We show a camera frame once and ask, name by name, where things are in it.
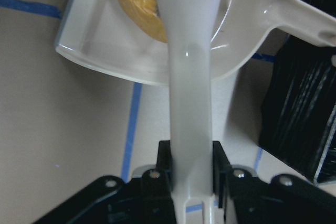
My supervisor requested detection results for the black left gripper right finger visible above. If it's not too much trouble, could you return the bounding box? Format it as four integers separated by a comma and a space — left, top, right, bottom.
212, 141, 259, 223

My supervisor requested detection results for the beige plastic dustpan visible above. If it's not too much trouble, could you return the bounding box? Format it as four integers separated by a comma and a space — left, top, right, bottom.
55, 0, 335, 86

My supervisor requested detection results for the black-lined trash bin right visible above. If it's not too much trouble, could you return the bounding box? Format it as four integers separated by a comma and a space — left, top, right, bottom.
258, 0, 336, 185

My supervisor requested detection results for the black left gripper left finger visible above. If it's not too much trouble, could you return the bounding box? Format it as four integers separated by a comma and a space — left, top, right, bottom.
141, 140, 176, 223

